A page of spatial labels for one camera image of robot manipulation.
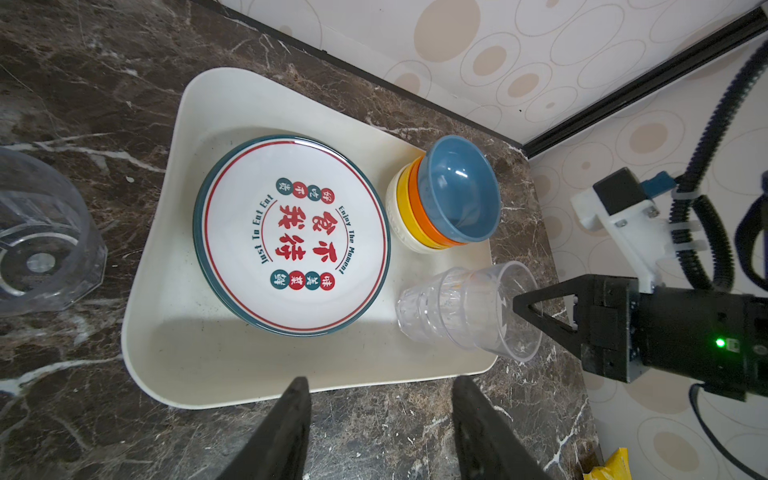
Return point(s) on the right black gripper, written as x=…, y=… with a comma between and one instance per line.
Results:
x=678, y=336

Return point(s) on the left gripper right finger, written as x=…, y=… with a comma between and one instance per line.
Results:
x=486, y=447

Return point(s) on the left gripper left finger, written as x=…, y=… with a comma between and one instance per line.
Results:
x=278, y=448

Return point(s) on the blue bowl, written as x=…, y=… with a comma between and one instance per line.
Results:
x=462, y=186

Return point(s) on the orange bowl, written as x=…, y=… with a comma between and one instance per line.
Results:
x=427, y=216

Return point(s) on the cream white bowl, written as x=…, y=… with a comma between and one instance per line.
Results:
x=397, y=225

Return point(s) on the white plate red green characters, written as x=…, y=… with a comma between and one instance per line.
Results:
x=291, y=236

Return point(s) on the yellow bowl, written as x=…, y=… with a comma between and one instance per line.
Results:
x=407, y=212

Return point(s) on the clear plastic cup front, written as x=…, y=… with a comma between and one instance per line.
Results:
x=52, y=253

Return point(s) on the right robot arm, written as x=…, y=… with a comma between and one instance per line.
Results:
x=652, y=418

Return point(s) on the white plastic bin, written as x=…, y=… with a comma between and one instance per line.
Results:
x=184, y=348

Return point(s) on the yellow snack bag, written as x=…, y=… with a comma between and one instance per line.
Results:
x=617, y=467

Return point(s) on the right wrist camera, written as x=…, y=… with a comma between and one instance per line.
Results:
x=619, y=205

